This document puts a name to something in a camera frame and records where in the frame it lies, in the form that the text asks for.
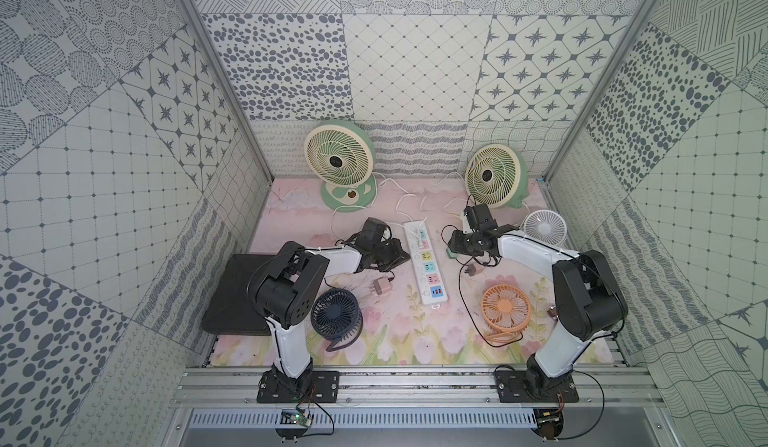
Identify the green cream fan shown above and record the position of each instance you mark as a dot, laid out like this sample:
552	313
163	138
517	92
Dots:
342	155
497	176

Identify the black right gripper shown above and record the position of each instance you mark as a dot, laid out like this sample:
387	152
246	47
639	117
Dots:
455	240

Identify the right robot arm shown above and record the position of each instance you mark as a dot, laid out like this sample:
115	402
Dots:
588	300

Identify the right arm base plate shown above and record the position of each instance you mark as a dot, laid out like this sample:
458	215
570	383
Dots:
533	387

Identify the green cream fan left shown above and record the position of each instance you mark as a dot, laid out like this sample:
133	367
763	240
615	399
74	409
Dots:
342	155

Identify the navy blue desk fan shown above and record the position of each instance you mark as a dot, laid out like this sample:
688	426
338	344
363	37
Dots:
336	316

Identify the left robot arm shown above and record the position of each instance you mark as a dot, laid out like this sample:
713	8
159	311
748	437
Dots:
283	290

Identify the black flat box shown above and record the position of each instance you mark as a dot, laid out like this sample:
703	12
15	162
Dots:
229	311

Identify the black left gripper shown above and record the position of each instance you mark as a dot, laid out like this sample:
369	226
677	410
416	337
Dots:
389	252

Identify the white power strip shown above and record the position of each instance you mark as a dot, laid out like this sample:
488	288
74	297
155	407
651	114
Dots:
430	283

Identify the green cream fan right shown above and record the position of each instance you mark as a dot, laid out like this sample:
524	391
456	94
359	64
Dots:
497	176

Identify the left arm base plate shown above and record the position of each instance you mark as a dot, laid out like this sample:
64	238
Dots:
320	387

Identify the aluminium rail frame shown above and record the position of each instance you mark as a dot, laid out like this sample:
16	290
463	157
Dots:
423	386

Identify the small white desk fan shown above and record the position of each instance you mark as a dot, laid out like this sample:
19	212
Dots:
546	226

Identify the orange desk fan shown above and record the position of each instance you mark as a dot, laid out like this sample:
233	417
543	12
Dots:
507	311

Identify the pink usb charger plug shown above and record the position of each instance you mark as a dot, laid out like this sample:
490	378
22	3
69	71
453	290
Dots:
381	286

